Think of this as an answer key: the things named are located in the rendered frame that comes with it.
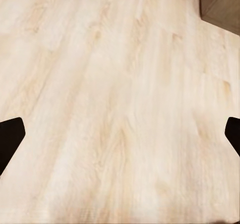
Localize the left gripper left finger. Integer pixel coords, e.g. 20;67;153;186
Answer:
0;117;26;176

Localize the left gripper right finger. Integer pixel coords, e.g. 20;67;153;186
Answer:
224;117;240;156

